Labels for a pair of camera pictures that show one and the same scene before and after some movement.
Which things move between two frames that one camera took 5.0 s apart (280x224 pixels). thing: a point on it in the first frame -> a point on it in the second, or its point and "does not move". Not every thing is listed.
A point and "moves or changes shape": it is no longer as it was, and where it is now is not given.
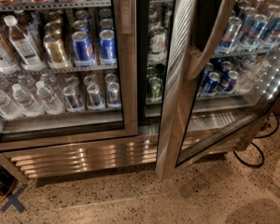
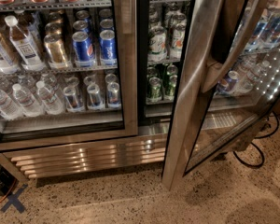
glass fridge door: x=226 y=67 moves or changes shape
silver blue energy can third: x=277 y=23 does not move
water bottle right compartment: x=251 y=77 does not move
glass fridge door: x=64 y=63 does not move
